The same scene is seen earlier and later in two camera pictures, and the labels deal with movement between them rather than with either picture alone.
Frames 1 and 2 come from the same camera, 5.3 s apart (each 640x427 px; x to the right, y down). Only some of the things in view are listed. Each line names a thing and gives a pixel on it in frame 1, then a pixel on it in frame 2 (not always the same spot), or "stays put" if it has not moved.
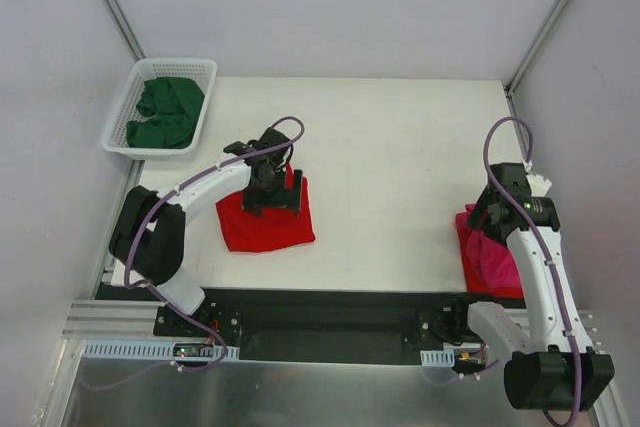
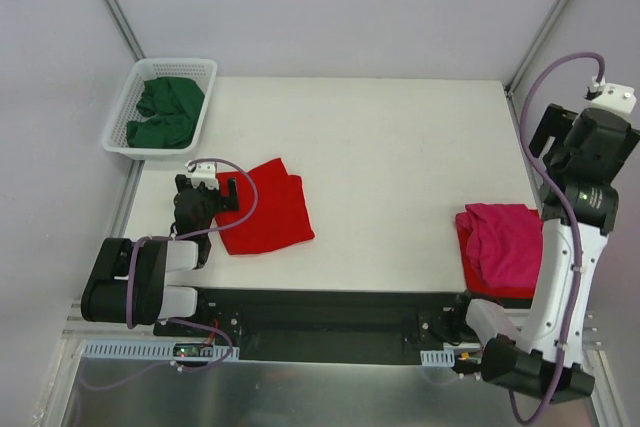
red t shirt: x=279 y=227 stays put
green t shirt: x=175 y=103 stays put
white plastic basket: x=115 y=137 stays put
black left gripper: x=273 y=198 -> x=209 y=194
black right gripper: x=484 y=214 -> x=550 y=128
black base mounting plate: x=384 y=325 stays put
